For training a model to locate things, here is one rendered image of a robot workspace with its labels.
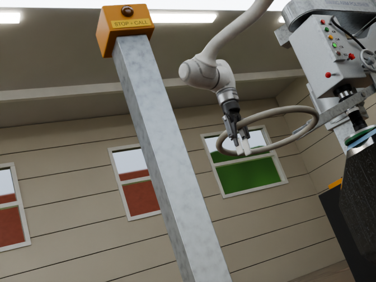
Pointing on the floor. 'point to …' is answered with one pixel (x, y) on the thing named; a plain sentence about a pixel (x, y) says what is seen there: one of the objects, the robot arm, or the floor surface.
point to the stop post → (161, 144)
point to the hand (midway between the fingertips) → (242, 147)
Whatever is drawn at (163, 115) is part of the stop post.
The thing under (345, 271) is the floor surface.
